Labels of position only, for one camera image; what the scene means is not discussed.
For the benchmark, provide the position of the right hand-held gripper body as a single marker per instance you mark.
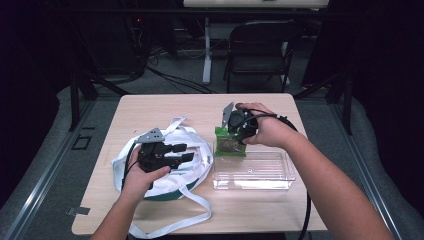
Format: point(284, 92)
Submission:
point(241, 123)

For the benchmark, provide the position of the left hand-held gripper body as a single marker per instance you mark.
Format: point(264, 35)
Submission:
point(151, 156)

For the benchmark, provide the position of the green snack packet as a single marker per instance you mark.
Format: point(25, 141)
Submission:
point(226, 146)

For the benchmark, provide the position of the white tote bag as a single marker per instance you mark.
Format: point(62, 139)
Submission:
point(160, 185)

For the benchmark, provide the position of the clear plastic container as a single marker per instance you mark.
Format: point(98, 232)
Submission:
point(256, 171)

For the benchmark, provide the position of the person's left hand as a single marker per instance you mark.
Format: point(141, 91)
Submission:
point(140, 186)

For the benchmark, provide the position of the person's right hand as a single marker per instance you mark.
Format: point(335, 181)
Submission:
point(273, 130)

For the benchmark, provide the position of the white table leg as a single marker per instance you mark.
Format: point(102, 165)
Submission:
point(207, 56)

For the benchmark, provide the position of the black folding chair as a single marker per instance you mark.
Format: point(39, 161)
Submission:
point(263, 50)

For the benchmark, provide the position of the grey tape piece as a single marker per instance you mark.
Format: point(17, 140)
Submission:
point(78, 211)

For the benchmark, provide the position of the black metal stand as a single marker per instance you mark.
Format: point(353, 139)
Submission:
point(75, 100)
point(347, 106)

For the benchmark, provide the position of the metal floor rail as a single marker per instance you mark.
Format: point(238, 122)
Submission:
point(50, 173)
point(366, 166)

